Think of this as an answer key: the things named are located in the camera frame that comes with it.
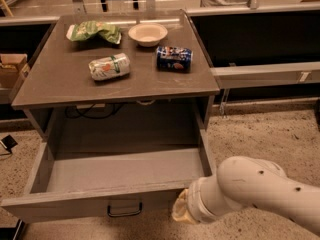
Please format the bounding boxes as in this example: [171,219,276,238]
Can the white bowl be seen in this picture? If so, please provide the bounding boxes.
[128,23,168,47]

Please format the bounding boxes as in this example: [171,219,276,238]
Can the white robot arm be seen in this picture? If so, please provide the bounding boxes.
[172,156,320,235]

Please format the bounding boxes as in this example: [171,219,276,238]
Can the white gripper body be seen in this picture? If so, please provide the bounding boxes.
[187,177,227,223]

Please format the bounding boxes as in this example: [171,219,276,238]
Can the green chip bag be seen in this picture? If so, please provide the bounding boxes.
[66,21,122,44]

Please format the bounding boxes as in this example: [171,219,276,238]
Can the cardboard box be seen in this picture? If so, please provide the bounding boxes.
[0,54,30,88]

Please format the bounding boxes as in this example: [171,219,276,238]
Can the grey drawer cabinet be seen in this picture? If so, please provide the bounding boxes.
[11,9,221,142]

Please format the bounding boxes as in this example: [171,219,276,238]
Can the black cable under tabletop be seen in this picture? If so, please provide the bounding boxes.
[63,103,126,120]

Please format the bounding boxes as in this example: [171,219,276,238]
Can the blue soda can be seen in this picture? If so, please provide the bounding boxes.
[156,46,193,72]

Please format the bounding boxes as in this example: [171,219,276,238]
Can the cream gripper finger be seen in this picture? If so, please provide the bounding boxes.
[171,189,197,224]

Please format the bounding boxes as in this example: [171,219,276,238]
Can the black floor device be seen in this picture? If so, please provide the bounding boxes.
[0,135,18,155]

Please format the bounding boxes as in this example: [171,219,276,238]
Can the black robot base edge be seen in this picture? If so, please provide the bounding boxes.
[0,220,26,240]

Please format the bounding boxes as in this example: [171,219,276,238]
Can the grey top drawer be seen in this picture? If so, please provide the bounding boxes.
[0,112,219,224]

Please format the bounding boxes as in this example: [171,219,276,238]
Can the white green soda can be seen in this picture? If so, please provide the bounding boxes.
[89,53,130,81]

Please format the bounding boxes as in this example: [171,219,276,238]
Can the grey metal rail shelf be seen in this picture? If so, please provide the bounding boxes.
[212,62,320,89]

